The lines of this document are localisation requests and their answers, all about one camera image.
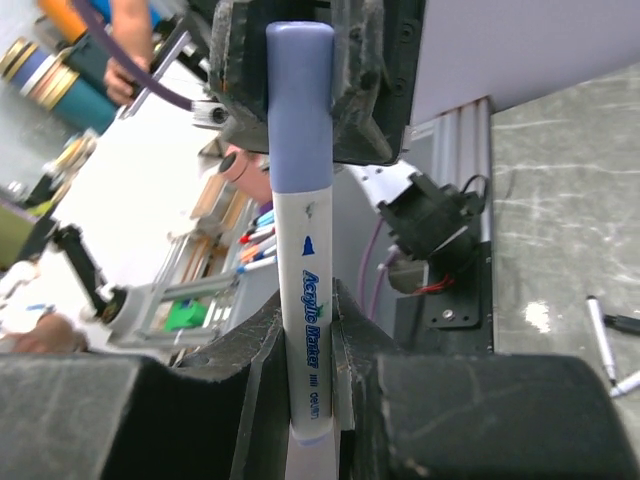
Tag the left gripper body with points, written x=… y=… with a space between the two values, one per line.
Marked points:
x=403 y=25

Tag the person forearm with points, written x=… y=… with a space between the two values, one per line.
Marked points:
x=132 y=30

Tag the box of markers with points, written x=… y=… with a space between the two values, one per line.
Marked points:
x=258 y=243

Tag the light blue pen cap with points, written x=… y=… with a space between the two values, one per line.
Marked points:
x=300 y=126

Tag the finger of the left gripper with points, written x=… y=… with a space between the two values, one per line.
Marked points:
x=358 y=71
x=238 y=75

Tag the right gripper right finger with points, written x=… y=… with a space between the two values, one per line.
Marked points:
x=499 y=416

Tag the black base frame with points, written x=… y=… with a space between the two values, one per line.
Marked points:
x=457 y=319

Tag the pink cup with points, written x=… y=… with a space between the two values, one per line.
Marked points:
x=244 y=170

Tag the white pen light blue tip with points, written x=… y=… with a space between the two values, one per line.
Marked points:
x=304 y=259

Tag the white pen dark blue tip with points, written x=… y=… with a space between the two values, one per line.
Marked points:
x=626 y=385

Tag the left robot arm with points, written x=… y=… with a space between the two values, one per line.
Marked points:
x=425 y=217

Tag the black pen cap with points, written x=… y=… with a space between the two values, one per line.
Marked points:
x=623 y=324

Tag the white pen black tip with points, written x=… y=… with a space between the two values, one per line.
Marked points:
x=604 y=348

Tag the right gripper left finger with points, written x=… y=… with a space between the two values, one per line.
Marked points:
x=223 y=413

